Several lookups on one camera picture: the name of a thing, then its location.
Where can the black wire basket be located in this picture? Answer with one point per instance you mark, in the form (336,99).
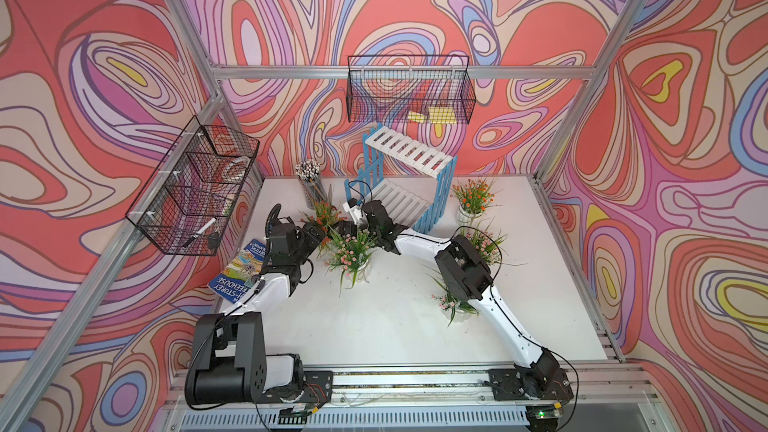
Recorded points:
(383,88)
(200,177)

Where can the orange flower pot right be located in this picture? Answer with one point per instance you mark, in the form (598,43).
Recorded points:
(474,196)

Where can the orange flower pot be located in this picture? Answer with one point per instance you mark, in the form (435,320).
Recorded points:
(474,196)
(324,216)

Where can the blue children's book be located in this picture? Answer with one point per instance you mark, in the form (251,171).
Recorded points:
(241,274)

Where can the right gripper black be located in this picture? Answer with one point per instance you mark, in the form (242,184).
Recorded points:
(349,226)

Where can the black wire basket left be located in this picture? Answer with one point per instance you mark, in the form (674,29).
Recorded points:
(200,177)

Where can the orange flower pot left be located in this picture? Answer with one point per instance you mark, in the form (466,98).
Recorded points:
(324,216)

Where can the blue white slatted rack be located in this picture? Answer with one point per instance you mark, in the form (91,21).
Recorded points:
(411,179)

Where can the black wire basket back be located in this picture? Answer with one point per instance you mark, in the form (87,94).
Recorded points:
(383,88)

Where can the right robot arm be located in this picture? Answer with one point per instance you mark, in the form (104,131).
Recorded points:
(467,276)

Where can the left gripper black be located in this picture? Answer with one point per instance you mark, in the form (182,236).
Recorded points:
(312,241)

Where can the pink flower pot front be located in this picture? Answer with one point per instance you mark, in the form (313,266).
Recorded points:
(454,309)

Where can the aluminium rail front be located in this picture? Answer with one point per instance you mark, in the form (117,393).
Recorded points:
(609,396)

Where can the pink flower pot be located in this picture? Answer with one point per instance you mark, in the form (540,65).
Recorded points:
(454,309)
(350,256)
(488,245)

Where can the white marker in basket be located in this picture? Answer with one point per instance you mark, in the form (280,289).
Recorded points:
(200,232)

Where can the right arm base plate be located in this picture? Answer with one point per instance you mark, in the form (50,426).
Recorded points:
(522,384)

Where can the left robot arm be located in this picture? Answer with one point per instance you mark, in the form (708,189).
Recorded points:
(230,363)

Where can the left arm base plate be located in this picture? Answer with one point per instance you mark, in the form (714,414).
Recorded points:
(305,387)

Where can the pencil cup holder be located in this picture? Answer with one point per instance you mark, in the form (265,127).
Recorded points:
(309,175)

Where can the yellow sponge in basket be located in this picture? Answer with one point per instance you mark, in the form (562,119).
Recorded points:
(434,114)

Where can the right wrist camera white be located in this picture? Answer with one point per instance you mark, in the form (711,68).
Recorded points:
(353,208)

